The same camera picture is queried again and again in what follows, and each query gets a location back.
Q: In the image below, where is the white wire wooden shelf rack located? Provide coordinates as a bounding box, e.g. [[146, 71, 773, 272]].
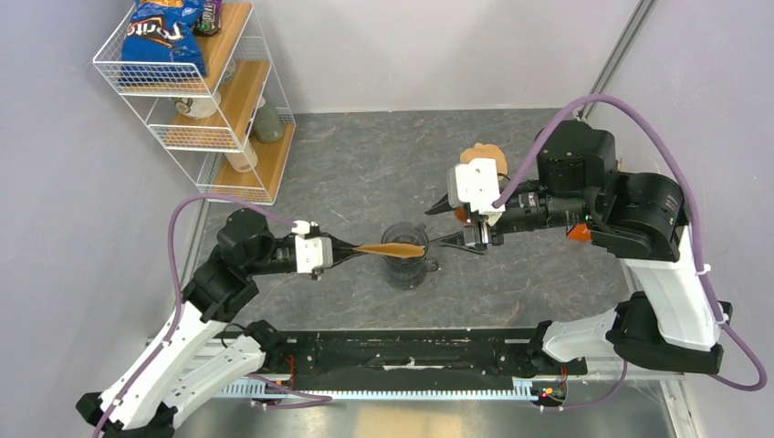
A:
[[92, 1, 296, 205]]

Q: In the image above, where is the beige paper cup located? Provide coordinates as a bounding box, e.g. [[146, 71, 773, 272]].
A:
[[224, 140, 258, 173]]

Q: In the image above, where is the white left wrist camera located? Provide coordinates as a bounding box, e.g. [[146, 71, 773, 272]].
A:
[[291, 220, 329, 275]]

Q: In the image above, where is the green ceramic vase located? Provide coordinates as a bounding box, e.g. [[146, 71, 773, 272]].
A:
[[252, 97, 285, 143]]

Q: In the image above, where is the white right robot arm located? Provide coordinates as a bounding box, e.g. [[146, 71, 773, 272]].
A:
[[430, 120, 732, 375]]

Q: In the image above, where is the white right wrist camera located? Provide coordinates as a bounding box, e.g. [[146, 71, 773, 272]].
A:
[[447, 158, 505, 225]]

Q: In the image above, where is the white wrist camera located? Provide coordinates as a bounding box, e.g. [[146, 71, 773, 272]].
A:
[[291, 220, 329, 275], [447, 158, 505, 225]]

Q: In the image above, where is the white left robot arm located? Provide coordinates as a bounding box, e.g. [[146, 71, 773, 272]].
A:
[[76, 208, 358, 437]]

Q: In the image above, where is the clear glass pitcher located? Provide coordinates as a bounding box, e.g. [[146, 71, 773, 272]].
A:
[[383, 255, 440, 290]]

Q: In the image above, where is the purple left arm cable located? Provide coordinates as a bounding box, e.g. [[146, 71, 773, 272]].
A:
[[90, 193, 334, 438]]

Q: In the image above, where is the coffee paper filter box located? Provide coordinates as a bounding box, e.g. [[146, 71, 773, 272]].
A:
[[566, 224, 591, 242]]

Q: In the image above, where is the dark snack packet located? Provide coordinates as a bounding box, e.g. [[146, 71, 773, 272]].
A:
[[193, 0, 223, 37]]

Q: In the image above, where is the white ceramic mug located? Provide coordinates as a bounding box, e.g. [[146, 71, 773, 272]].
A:
[[170, 91, 222, 120]]

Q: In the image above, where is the blue chips bag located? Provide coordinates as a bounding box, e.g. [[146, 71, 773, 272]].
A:
[[121, 0, 208, 77]]

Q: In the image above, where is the smoky glass dripper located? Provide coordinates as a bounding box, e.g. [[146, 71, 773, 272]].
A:
[[381, 222, 429, 265]]

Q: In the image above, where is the orange glass carafe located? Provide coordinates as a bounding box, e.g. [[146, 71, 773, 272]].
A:
[[454, 207, 469, 224]]

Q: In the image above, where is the aluminium frame rail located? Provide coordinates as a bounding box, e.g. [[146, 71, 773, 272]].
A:
[[118, 338, 706, 438]]

